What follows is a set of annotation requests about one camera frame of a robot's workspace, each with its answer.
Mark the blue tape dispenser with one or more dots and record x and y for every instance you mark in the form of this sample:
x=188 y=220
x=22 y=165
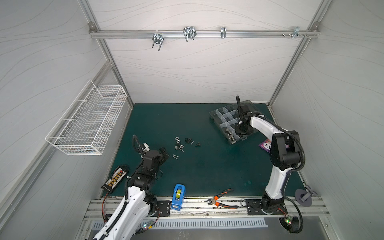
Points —
x=178 y=197

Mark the metal bracket right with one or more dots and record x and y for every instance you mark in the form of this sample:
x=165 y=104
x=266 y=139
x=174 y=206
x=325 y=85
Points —
x=296 y=34

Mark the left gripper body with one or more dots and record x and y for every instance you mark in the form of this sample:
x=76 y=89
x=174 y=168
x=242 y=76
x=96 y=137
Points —
x=161 y=159

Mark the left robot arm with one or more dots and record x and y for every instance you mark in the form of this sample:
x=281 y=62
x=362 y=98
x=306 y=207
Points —
x=137 y=202

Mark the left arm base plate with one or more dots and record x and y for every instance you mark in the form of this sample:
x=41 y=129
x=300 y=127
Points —
x=160 y=208

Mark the metal U-bolt clamp middle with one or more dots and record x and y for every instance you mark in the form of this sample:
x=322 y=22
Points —
x=189 y=33

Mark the metal u-bolt clamp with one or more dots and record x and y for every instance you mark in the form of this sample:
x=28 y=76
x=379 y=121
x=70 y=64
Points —
x=157 y=39
x=189 y=33

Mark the grey tape spool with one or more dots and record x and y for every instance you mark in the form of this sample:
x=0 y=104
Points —
x=303 y=197

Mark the white wire basket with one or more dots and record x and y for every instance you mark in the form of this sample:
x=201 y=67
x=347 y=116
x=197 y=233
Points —
x=85 y=127

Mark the metal hook clamp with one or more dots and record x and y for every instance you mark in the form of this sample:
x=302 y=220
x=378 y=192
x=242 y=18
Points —
x=223 y=32

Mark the clear compartment organizer box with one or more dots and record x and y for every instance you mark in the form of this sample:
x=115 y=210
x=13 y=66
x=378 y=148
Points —
x=226 y=117

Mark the pink Fox's candy bag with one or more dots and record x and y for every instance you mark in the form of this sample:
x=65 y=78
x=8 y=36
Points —
x=266 y=145

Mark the screwdriver bit set case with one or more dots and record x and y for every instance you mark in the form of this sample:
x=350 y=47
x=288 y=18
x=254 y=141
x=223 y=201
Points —
x=118 y=175

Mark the metal U-bolt clamp left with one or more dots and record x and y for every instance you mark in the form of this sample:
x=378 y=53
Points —
x=157 y=39

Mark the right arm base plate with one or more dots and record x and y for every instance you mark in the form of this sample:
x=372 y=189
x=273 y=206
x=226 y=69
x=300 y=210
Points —
x=265 y=206

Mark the aluminium crossbar rail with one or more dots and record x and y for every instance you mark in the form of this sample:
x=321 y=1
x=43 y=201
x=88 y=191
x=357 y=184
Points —
x=201 y=34

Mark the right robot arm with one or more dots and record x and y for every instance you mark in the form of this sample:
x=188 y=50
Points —
x=286 y=154

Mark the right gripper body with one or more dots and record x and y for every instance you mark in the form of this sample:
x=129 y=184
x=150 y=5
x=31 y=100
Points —
x=240 y=130

